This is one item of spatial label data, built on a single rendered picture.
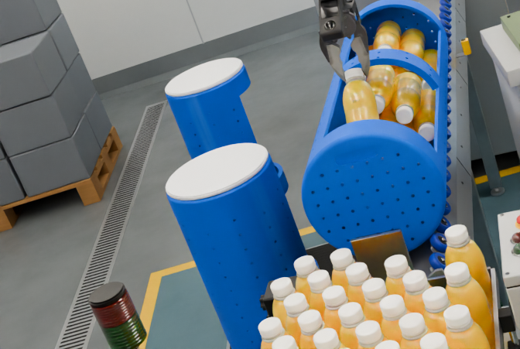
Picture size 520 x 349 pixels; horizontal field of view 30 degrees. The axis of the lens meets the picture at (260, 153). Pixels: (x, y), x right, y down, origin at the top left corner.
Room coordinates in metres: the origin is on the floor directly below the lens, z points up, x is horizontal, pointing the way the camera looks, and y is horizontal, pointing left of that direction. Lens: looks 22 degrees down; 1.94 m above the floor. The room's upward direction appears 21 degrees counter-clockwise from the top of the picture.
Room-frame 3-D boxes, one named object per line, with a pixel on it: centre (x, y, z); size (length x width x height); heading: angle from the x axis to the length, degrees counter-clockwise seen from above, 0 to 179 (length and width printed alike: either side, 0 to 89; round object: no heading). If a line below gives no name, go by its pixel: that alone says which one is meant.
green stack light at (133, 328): (1.39, 0.31, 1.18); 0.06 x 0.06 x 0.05
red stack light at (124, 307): (1.39, 0.31, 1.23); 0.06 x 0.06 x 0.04
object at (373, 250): (1.64, -0.15, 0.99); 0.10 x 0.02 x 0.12; 71
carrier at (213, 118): (3.14, 0.09, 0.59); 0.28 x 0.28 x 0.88
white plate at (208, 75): (3.14, 0.09, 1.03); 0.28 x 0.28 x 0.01
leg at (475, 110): (3.55, -0.87, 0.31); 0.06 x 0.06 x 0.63; 71
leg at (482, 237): (2.61, -0.56, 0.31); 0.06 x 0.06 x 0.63; 71
